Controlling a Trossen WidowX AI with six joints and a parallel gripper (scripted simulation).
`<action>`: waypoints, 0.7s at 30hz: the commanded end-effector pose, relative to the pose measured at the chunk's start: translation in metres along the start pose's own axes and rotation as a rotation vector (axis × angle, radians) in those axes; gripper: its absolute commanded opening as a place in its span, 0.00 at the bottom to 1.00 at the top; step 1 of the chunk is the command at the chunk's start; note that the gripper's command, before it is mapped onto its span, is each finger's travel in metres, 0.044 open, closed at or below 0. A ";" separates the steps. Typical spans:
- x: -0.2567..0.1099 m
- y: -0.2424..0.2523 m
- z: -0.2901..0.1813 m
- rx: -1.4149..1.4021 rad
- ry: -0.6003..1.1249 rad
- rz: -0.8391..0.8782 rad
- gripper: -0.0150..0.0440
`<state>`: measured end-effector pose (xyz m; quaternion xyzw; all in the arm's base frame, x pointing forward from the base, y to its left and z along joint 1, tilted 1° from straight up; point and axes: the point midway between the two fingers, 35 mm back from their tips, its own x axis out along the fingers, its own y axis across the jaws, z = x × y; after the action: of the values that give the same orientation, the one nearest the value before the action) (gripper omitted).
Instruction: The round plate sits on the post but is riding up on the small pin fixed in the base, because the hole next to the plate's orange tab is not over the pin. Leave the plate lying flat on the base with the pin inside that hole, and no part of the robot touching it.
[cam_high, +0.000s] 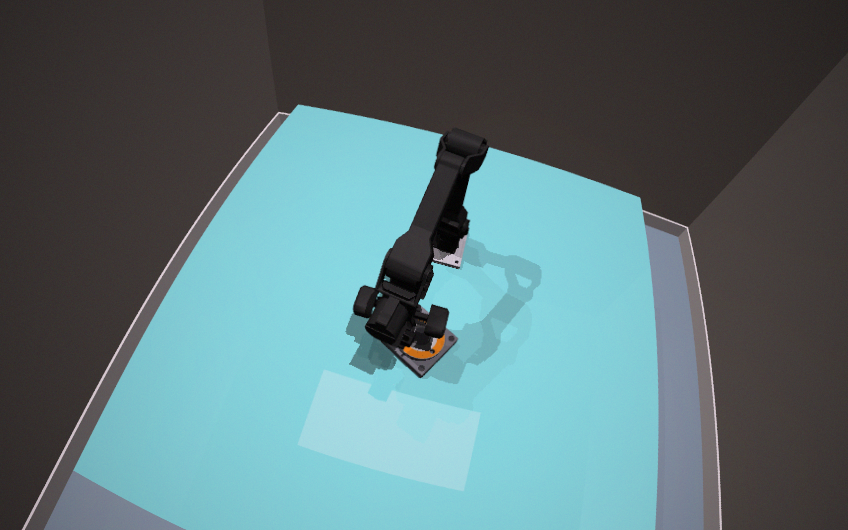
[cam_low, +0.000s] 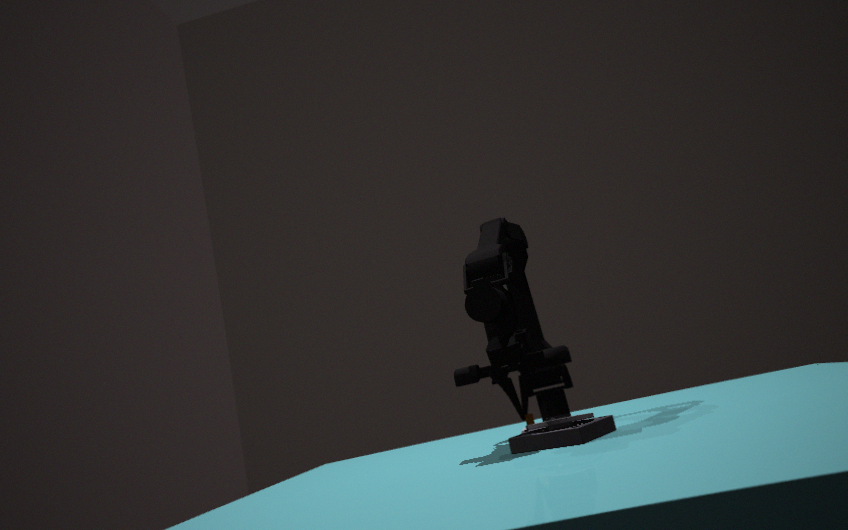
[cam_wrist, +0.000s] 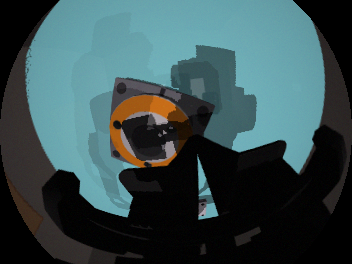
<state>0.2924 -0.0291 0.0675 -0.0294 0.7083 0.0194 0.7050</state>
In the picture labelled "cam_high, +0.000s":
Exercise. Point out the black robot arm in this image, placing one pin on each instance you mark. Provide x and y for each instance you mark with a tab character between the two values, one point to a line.
439	222

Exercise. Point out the orange round plate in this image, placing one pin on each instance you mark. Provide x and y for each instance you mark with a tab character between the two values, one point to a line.
423	352

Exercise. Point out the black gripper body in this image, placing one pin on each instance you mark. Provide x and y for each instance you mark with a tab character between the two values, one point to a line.
435	322

